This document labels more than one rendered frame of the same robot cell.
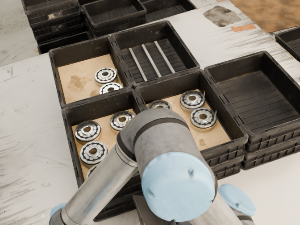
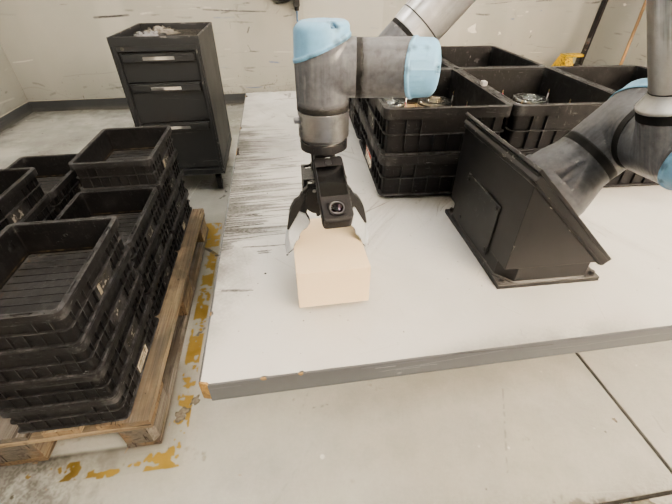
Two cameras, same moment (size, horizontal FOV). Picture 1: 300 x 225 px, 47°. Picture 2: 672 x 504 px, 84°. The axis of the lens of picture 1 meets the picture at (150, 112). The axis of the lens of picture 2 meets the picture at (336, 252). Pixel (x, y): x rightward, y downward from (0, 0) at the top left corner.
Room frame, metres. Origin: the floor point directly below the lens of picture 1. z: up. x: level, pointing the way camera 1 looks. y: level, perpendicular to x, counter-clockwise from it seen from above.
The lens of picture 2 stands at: (-0.30, 0.22, 1.18)
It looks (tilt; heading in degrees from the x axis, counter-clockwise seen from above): 37 degrees down; 9
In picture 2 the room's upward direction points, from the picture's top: straight up
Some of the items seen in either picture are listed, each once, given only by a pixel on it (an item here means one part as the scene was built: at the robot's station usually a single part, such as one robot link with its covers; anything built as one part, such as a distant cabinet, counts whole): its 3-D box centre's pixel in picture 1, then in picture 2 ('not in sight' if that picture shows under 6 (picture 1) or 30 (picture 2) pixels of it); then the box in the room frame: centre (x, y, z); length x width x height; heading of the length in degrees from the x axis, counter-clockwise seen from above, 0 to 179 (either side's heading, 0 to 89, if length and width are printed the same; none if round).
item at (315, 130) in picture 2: not in sight; (321, 124); (0.25, 0.33, 0.99); 0.08 x 0.08 x 0.05
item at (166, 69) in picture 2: not in sight; (184, 109); (1.99, 1.57, 0.45); 0.60 x 0.45 x 0.90; 17
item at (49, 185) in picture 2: not in sight; (53, 207); (0.95, 1.71, 0.31); 0.40 x 0.30 x 0.34; 17
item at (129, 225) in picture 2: not in sight; (117, 253); (0.69, 1.22, 0.31); 0.40 x 0.30 x 0.34; 17
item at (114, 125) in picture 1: (122, 120); (434, 100); (0.91, 0.11, 0.86); 0.10 x 0.10 x 0.01
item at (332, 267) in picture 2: not in sight; (327, 258); (0.23, 0.32, 0.76); 0.16 x 0.12 x 0.07; 17
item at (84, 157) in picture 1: (93, 152); not in sight; (0.76, 0.22, 0.86); 0.10 x 0.10 x 0.01
